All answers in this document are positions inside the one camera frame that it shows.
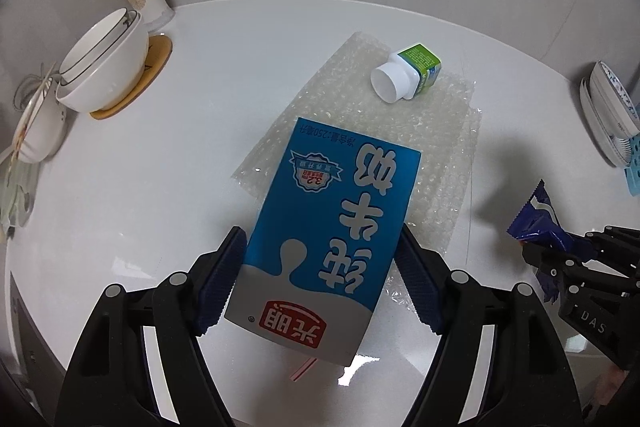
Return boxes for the round wooden coaster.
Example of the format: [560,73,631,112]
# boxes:
[90,34,174,120]

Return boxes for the white stacked bowls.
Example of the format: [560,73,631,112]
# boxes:
[55,9,149,113]

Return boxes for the small green white bottle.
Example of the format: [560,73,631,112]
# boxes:
[370,42,442,104]

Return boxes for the light blue utensil holder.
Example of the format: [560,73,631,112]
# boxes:
[622,134,640,196]

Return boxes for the blue snack wrapper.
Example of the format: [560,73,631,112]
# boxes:
[506,180,589,303]

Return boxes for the blue patterned plate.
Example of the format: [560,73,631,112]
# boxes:
[579,78,631,168]

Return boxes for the clear bubble wrap sheet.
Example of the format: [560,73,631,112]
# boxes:
[229,31,484,308]

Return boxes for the blue patterned white bowl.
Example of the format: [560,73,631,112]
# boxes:
[589,61,639,139]

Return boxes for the blue white milk carton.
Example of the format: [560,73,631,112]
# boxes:
[224,118,421,366]

